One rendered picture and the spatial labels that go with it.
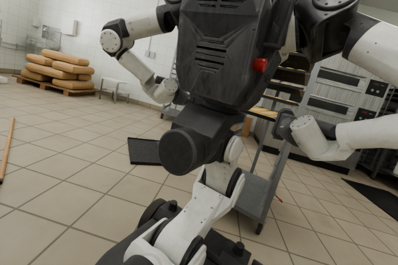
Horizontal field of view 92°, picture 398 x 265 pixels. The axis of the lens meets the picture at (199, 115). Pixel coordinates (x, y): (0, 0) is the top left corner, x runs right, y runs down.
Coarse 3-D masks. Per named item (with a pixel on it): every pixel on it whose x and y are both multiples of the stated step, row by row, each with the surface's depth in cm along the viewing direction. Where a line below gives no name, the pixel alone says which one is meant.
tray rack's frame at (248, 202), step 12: (276, 96) 169; (264, 132) 175; (240, 168) 186; (252, 168) 181; (252, 180) 166; (264, 180) 172; (240, 192) 141; (252, 192) 146; (264, 192) 151; (276, 192) 162; (240, 204) 126; (252, 204) 130; (252, 216) 119
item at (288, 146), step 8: (320, 64) 99; (312, 72) 101; (312, 80) 101; (312, 88) 101; (304, 96) 103; (304, 104) 103; (288, 144) 108; (288, 152) 108; (280, 160) 110; (280, 168) 110; (280, 176) 110; (272, 184) 113; (272, 192) 113; (264, 208) 115; (264, 216) 115
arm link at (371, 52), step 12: (384, 24) 38; (372, 36) 38; (384, 36) 37; (396, 36) 36; (360, 48) 40; (372, 48) 38; (384, 48) 37; (396, 48) 35; (348, 60) 44; (360, 60) 41; (372, 60) 38; (384, 60) 37; (396, 60) 35; (372, 72) 40; (384, 72) 38; (396, 72) 36; (396, 84) 37
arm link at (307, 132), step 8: (296, 120) 56; (304, 120) 53; (312, 120) 51; (320, 120) 58; (288, 128) 60; (296, 128) 52; (304, 128) 51; (312, 128) 51; (320, 128) 55; (328, 128) 52; (288, 136) 60; (296, 136) 54; (304, 136) 52; (312, 136) 51; (320, 136) 51; (296, 144) 60; (304, 144) 53; (312, 144) 52; (320, 144) 52; (328, 144) 53; (304, 152) 57; (312, 152) 53; (320, 152) 52
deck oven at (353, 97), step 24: (336, 72) 286; (360, 72) 285; (288, 96) 299; (312, 96) 295; (336, 96) 294; (360, 96) 290; (384, 96) 286; (264, 120) 346; (336, 120) 299; (360, 120) 294; (264, 144) 317; (336, 168) 313
